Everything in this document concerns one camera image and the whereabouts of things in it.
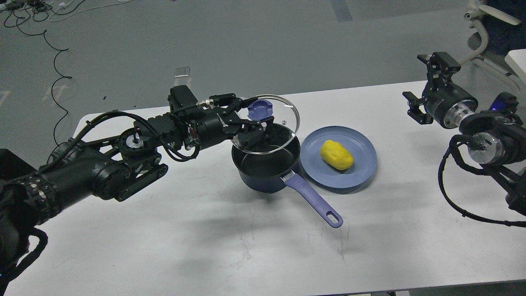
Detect black floor cable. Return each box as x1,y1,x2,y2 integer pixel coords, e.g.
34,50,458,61
3,0,74,150

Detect dark pot with purple handle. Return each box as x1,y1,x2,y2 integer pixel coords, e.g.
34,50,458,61
231,124,344,228

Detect blue plate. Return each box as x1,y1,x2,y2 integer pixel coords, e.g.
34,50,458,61
300,126,377,190

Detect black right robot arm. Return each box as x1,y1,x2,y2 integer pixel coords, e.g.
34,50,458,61
402,52,526,227

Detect yellow potato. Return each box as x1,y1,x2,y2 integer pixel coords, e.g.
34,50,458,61
320,140,354,171

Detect white floor cable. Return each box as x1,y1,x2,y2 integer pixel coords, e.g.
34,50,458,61
47,0,134,22

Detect small clear floor plate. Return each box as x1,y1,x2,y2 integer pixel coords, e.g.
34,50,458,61
173,66,191,79

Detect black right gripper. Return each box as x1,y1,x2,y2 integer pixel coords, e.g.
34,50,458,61
402,52,478,129

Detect white table edge at right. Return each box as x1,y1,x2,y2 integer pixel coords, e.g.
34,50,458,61
505,49,526,84

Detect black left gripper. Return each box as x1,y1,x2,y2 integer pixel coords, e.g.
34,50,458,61
196,93,274,149

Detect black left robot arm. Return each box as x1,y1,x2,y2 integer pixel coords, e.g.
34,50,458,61
1,86,274,294

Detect white office chair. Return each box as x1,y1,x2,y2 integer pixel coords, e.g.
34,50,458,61
459,0,525,95

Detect black box at left edge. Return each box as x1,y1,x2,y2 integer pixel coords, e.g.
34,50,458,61
0,148,36,180

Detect glass lid with purple knob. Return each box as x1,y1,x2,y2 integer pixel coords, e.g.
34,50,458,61
233,95,300,155

